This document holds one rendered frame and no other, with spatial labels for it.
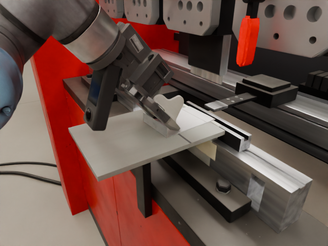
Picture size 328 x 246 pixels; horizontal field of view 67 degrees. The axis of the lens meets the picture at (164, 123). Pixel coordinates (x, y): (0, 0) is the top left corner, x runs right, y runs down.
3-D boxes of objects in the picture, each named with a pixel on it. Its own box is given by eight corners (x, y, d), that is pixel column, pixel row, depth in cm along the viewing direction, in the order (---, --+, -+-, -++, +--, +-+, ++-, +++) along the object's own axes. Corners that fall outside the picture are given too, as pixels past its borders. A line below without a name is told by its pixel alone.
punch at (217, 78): (187, 73, 56) (189, 29, 52) (194, 72, 57) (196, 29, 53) (217, 86, 49) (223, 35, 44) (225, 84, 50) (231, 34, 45)
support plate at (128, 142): (68, 132, 51) (68, 127, 50) (174, 104, 63) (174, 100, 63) (97, 182, 37) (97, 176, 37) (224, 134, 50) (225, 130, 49)
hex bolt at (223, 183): (213, 187, 48) (213, 181, 48) (223, 182, 50) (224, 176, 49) (222, 196, 46) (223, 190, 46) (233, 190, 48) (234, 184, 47)
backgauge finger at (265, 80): (193, 105, 64) (194, 87, 61) (259, 87, 76) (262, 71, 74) (226, 124, 55) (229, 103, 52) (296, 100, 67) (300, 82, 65)
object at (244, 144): (178, 114, 63) (179, 103, 61) (188, 111, 64) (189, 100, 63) (238, 152, 48) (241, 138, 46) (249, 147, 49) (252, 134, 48)
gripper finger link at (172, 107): (201, 113, 47) (170, 82, 42) (182, 138, 46) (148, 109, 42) (192, 110, 50) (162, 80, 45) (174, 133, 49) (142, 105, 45)
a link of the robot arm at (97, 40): (70, 49, 31) (53, 40, 37) (96, 72, 34) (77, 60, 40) (108, 4, 32) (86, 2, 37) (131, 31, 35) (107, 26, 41)
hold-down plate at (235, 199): (148, 146, 67) (148, 136, 65) (165, 140, 69) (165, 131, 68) (229, 224, 44) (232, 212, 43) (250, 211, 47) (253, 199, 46)
